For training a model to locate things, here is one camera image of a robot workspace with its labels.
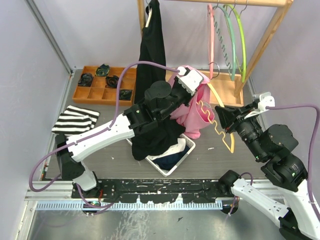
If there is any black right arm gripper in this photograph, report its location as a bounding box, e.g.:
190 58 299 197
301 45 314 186
214 100 266 159

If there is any pink t shirt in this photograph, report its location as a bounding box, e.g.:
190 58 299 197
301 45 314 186
170 72 215 140

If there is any yellow hanger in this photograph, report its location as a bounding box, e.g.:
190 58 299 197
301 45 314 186
196 61 236 154

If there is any plain black t shirt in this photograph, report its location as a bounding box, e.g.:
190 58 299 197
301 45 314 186
131 118 186 161

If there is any mint green hanger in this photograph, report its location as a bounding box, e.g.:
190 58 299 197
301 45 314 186
213 4 236 82

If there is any white t shirt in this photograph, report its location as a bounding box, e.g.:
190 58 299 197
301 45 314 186
147 138 186 161

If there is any lime green hanger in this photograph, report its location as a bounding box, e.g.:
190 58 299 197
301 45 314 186
223 4 247 83

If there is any black printed t shirt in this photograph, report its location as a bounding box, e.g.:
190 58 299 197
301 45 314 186
134 0 166 104

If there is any navy blue t shirt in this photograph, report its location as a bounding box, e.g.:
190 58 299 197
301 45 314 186
152 146 190 171

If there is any pink hanger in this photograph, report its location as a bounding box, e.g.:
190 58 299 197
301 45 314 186
207 4 215 79

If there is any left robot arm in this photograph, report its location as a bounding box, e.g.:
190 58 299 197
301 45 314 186
55 80 198 198

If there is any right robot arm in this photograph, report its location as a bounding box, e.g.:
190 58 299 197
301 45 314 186
215 103 320 240

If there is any wooden clothes rack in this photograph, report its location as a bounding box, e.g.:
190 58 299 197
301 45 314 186
136 0 294 107

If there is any white perforated plastic basket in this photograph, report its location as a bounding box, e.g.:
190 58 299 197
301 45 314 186
127 134 196 177

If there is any rolled dark sock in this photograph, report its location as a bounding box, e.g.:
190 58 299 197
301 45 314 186
95 64 110 77
77 73 94 87
105 75 119 89
119 89 133 101

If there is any orange wooden compartment tray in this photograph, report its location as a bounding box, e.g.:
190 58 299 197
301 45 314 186
72 65 137 107

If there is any black white striped cloth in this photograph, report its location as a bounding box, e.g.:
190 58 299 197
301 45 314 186
51 105 100 137

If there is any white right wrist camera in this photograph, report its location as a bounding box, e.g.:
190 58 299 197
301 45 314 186
244 91 275 119

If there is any grey slotted cable duct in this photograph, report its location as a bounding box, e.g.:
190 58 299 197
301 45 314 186
35 200 223 211

